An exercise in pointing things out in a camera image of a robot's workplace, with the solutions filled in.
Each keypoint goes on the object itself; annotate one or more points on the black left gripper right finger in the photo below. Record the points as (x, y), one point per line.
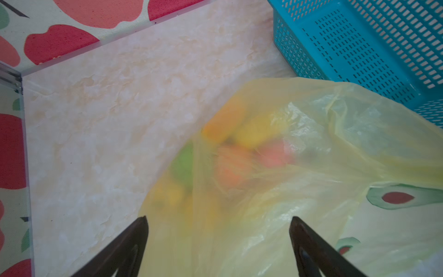
(315, 257)

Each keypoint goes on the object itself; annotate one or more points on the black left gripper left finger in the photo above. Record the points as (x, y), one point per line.
(123, 256)

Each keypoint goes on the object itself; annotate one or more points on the green toy fruit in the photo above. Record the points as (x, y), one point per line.
(182, 166)

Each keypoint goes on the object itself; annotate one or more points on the pink toy fruit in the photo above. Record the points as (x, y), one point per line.
(275, 154)

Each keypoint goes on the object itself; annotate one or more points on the yellow translucent plastic bag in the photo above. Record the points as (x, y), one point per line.
(367, 178)

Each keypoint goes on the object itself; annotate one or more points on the orange toy fruit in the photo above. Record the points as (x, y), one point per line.
(225, 121)

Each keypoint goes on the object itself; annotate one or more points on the yellow toy lemon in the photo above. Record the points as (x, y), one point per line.
(260, 129)

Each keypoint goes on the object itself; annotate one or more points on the teal plastic mesh basket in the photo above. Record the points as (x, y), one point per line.
(393, 48)

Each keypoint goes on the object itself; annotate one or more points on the aluminium left rear corner post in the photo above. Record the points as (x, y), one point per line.
(11, 78)

